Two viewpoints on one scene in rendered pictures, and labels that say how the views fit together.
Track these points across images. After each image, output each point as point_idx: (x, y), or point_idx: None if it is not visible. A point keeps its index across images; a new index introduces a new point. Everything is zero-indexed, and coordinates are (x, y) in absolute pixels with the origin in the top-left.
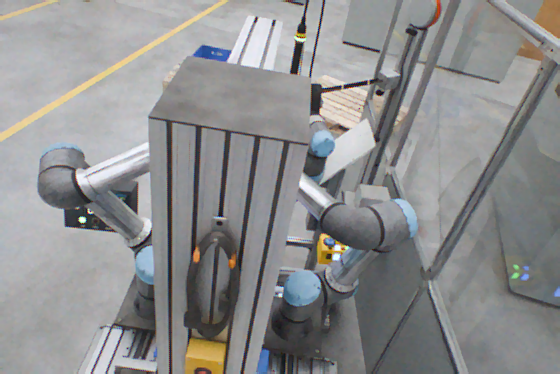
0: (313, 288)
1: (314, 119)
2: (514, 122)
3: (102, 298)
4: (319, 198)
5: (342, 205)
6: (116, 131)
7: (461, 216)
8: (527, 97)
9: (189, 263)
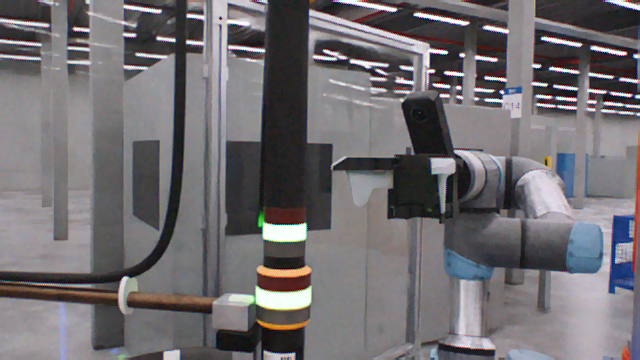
0: (525, 352)
1: (466, 152)
2: (222, 98)
3: None
4: (553, 183)
5: (537, 167)
6: None
7: (219, 280)
8: (221, 60)
9: None
